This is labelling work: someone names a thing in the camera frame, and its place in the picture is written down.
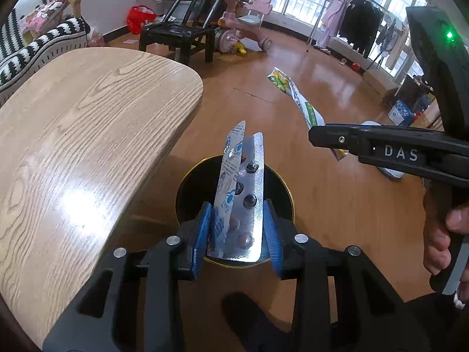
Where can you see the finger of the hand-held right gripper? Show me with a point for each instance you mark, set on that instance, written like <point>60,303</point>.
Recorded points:
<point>340,138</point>

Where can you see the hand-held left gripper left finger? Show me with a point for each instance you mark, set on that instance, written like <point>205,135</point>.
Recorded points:
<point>201,240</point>

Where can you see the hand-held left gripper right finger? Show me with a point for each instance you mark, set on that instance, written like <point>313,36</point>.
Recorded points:
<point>273,238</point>

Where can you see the silver pill blister pack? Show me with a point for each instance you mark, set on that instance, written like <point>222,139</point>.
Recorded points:
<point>251,209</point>

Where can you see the black gold-rimmed waste bin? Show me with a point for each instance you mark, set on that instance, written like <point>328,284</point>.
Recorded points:
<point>196,194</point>

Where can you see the green white snack wrapper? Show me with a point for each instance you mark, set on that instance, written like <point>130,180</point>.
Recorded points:
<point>296,95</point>

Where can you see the person's right hand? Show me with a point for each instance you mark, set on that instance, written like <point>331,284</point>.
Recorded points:
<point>436,227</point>

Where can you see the blue white carton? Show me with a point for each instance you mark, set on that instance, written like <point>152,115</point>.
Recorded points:
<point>401,112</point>

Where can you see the pale hanging clothes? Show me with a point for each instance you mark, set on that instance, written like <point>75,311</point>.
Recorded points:
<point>392,40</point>

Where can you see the white oval floor object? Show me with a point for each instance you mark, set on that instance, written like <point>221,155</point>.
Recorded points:
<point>390,174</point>

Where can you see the black hanging coat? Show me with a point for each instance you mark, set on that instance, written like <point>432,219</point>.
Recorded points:
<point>361,24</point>

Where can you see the metal clothes rack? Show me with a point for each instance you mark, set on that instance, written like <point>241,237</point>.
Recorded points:
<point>366,3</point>

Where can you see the pink hanging garment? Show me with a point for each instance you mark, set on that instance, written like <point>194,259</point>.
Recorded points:
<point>333,18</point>

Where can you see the small yellow toy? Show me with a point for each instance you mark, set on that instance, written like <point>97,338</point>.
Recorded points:
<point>240,48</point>

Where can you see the pink ride-on toy car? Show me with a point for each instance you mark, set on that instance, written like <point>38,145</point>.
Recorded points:
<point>234,25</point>

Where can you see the black wooden chair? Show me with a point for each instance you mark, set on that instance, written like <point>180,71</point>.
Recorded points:
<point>176,31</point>

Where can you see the small card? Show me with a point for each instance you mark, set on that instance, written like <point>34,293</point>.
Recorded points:
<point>129,41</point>

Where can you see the red plastic bag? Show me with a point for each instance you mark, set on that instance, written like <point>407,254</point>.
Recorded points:
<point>141,18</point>

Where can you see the pink printed pillow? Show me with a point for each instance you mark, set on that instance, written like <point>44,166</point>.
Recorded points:
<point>44,16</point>

